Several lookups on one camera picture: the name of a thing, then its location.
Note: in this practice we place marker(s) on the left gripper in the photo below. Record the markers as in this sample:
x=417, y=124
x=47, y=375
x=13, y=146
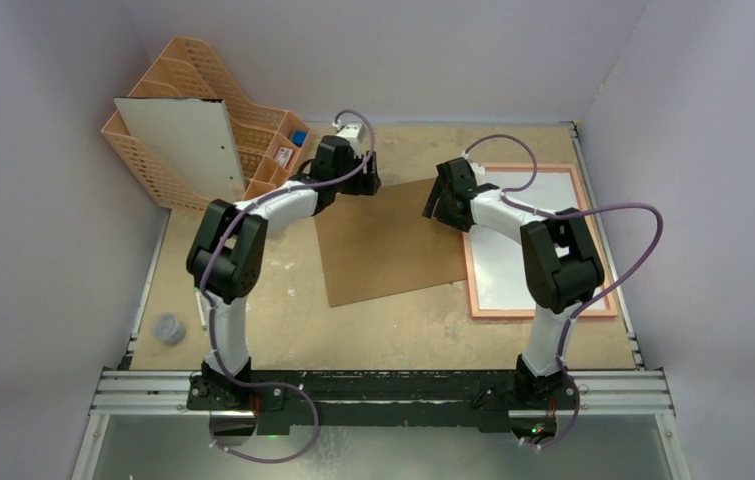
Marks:
x=365, y=184

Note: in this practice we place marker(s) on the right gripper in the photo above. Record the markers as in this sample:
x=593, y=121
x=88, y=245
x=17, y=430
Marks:
x=435, y=201

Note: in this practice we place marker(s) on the brown cardboard backing board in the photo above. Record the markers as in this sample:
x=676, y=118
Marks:
x=376, y=246

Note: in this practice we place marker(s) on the green marker pen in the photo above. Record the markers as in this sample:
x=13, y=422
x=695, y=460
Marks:
x=201, y=307

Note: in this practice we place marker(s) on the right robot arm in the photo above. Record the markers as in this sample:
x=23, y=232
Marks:
x=562, y=265

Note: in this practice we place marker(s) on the orange plastic file organizer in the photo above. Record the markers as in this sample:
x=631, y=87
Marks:
x=190, y=68

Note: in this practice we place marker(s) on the white red small box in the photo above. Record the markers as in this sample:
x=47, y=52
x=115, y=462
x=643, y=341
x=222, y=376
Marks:
x=283, y=156

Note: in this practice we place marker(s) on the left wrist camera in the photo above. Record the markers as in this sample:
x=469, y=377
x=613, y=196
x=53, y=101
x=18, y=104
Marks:
x=352, y=132

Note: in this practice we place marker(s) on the blue item in organizer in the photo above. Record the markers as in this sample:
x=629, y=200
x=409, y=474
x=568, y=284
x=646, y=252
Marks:
x=298, y=137

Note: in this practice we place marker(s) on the pink picture frame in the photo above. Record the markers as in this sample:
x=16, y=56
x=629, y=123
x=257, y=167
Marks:
x=517, y=178

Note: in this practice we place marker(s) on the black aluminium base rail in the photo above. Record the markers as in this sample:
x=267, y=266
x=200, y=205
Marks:
x=487, y=400

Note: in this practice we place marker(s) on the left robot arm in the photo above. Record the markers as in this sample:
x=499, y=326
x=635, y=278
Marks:
x=226, y=256

